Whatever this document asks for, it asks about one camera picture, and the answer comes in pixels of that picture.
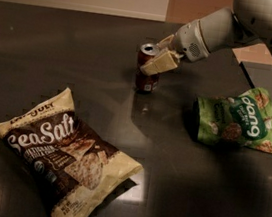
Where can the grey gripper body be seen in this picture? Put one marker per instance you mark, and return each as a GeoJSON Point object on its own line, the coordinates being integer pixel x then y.
{"type": "Point", "coordinates": [187, 40]}

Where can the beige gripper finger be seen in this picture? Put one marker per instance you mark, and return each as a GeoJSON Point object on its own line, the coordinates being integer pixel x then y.
{"type": "Point", "coordinates": [166, 60]}
{"type": "Point", "coordinates": [166, 43]}

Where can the red coke can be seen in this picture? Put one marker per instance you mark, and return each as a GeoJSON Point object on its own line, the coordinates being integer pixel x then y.
{"type": "Point", "coordinates": [144, 83]}

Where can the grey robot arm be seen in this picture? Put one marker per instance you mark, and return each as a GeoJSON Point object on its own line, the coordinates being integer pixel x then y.
{"type": "Point", "coordinates": [183, 177]}

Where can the green rice chips bag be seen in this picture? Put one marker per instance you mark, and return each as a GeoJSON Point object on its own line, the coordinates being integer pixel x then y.
{"type": "Point", "coordinates": [244, 120]}

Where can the sea salt chips bag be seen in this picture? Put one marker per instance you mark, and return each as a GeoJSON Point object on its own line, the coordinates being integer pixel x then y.
{"type": "Point", "coordinates": [76, 167]}

